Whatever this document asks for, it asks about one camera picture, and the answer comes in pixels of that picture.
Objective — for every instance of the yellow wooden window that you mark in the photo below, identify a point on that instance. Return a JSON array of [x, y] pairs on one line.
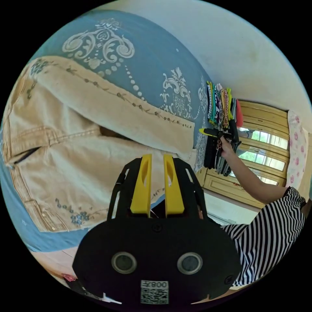
[[263, 156]]

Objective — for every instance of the bed with blue printed sheet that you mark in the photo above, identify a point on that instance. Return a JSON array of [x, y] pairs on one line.
[[151, 61]]

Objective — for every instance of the person's body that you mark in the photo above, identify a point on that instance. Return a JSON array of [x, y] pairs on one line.
[[268, 231]]

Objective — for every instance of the pile of clothes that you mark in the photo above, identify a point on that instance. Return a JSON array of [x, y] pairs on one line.
[[219, 107]]

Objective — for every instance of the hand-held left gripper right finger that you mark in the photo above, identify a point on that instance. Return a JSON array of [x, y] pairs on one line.
[[173, 195]]

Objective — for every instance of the floral curtain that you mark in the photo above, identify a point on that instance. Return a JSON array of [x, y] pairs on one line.
[[297, 148]]

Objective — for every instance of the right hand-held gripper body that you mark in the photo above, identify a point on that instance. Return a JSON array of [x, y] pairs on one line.
[[220, 134]]

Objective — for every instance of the person's right hand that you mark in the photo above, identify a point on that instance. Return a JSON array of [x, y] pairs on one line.
[[226, 147]]

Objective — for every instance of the person's right forearm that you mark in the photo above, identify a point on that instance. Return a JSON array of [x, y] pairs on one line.
[[253, 175]]

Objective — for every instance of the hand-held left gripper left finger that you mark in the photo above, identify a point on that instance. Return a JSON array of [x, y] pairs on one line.
[[141, 192]]

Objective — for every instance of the beige pants with floral embroidery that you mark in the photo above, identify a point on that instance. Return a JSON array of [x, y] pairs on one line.
[[73, 158]]

